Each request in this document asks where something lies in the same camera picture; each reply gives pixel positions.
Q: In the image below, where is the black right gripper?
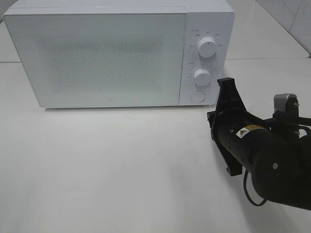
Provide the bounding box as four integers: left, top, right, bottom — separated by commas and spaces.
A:
207, 77, 272, 176

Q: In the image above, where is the round white door button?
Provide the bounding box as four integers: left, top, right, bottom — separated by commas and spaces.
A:
191, 91, 206, 103

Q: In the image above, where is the white timer knob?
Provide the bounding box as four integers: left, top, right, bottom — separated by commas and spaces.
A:
193, 68, 211, 86

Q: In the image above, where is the white microwave door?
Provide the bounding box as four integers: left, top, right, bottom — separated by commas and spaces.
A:
5, 14, 186, 108

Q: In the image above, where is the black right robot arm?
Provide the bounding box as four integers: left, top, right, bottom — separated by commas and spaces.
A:
207, 78, 311, 210

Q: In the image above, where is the upper white power knob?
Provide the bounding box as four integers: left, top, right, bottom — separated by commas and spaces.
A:
197, 35, 218, 58

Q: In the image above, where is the white microwave oven body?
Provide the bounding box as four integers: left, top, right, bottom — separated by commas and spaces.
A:
3, 5, 235, 108

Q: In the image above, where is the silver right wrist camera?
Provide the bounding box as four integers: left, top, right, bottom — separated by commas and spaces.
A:
274, 93, 299, 117

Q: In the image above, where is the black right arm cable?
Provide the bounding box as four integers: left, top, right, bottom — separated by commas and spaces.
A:
242, 169, 268, 207

